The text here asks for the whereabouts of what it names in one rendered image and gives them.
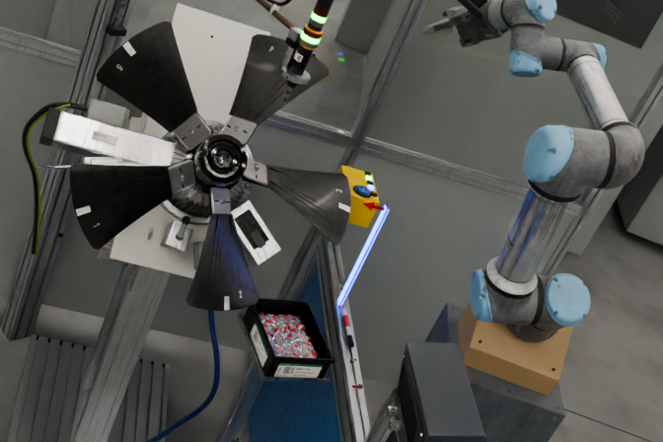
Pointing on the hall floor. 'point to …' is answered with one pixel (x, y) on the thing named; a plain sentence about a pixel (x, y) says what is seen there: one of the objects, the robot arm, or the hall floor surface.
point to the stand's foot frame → (152, 378)
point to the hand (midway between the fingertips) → (433, 20)
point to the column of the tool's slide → (49, 200)
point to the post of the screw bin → (240, 405)
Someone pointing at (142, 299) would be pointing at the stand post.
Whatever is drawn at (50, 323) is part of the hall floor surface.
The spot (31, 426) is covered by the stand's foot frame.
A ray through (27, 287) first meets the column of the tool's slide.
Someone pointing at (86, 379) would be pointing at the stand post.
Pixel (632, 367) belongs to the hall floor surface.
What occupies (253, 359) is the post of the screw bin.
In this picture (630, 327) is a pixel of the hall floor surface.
